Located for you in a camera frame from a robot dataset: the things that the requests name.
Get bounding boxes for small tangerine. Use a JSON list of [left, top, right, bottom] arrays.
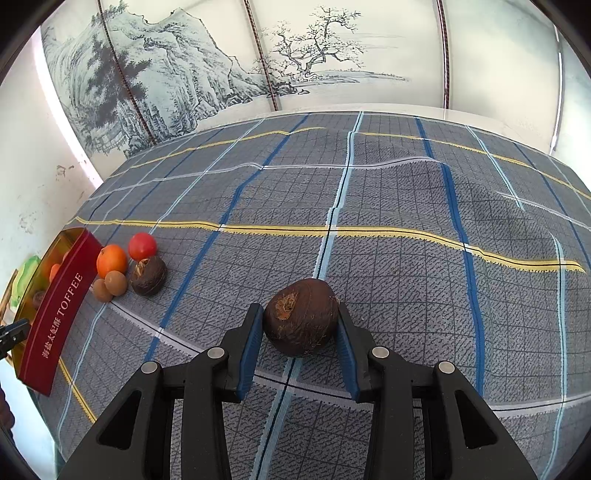
[[96, 244, 128, 279], [49, 263, 61, 282]]

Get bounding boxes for dark passion fruit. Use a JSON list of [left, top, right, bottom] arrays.
[[263, 278, 339, 357], [130, 255, 168, 297]]

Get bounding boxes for brown longan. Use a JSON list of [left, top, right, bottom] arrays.
[[104, 270, 128, 297], [92, 278, 113, 303]]

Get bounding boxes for gold red toffee tin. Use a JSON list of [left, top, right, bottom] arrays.
[[10, 227, 102, 396]]

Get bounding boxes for dark passion fruit back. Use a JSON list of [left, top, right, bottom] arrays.
[[130, 255, 168, 297]]

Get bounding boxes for red tomato on cloth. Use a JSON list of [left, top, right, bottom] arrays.
[[127, 232, 157, 262]]

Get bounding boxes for blue plaid tablecloth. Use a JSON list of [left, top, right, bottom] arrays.
[[39, 111, 590, 479]]

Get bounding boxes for painted folding screen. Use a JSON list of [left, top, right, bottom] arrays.
[[41, 1, 590, 162]]

